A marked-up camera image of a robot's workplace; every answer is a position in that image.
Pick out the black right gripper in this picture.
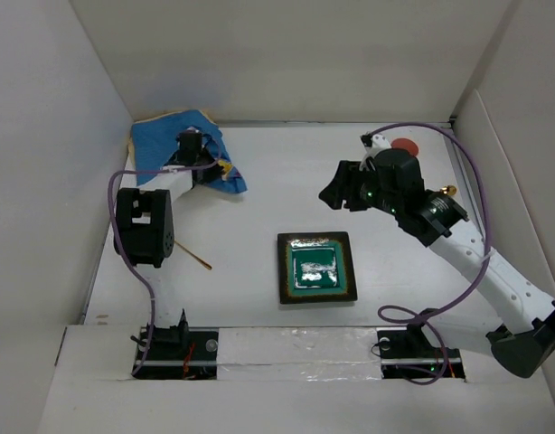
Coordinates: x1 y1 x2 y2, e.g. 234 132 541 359
318 159 401 216

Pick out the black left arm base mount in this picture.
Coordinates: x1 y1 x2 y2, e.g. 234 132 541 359
131 312 220 381

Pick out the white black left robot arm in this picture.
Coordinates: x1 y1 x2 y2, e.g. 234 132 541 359
108 127 222 359

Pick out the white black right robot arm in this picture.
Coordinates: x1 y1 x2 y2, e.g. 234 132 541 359
318 148 555 378

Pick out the square green black plate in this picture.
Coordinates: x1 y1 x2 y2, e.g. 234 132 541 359
277 231 358 305

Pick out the blue pikachu cloth napkin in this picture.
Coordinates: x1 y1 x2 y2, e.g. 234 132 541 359
129 109 247 201

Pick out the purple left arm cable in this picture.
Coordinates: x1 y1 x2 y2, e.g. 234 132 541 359
106 131 233 376

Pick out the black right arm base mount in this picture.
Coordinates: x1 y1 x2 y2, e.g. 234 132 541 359
371 326 466 382

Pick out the gold fork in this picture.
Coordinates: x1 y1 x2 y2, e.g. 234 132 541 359
174 240 212 270

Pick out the pink plastic cup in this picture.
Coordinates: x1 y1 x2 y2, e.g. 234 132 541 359
390 137 419 156

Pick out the gold spoon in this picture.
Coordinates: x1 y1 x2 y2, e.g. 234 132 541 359
440 185 457 196

